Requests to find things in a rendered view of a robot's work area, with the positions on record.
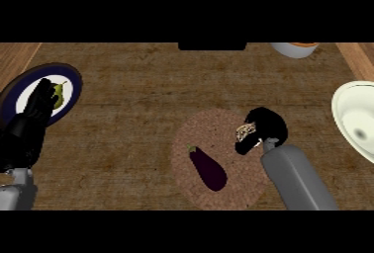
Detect green pear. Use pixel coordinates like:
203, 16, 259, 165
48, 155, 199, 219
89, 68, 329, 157
51, 80, 67, 111

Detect black appliance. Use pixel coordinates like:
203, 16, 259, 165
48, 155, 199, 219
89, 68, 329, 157
177, 42, 248, 51

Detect brown woven oval placemat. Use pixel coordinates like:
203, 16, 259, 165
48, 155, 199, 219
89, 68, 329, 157
169, 108, 271, 211

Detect blue rimmed white plate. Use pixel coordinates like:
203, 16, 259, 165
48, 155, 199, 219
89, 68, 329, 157
0, 62, 84, 129

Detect cream white bowl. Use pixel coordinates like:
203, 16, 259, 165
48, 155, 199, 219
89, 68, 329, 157
329, 80, 374, 163

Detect white cup with orange content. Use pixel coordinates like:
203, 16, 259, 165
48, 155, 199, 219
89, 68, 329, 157
268, 42, 320, 59

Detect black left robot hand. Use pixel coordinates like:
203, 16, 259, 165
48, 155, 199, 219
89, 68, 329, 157
0, 77, 61, 174

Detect dark purple eggplant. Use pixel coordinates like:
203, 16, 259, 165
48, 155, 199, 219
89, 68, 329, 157
186, 144, 228, 193

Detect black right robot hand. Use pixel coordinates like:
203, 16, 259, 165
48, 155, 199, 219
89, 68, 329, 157
233, 106, 289, 156

